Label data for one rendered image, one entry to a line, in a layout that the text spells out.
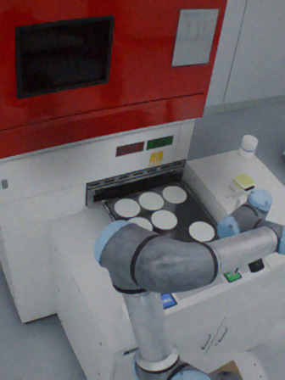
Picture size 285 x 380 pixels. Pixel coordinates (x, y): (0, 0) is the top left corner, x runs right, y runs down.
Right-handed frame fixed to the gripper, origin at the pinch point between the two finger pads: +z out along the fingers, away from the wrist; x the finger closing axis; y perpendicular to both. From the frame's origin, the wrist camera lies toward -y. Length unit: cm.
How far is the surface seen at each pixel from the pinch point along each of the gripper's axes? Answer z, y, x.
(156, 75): -47, 54, 9
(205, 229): 7.7, 26.5, -6.7
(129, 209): 7.7, 46.4, 16.5
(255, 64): 47, 207, -193
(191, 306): 2.8, -4.0, 18.9
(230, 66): 47, 207, -162
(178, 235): 7.8, 27.9, 4.8
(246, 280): 1.6, -3.5, -3.7
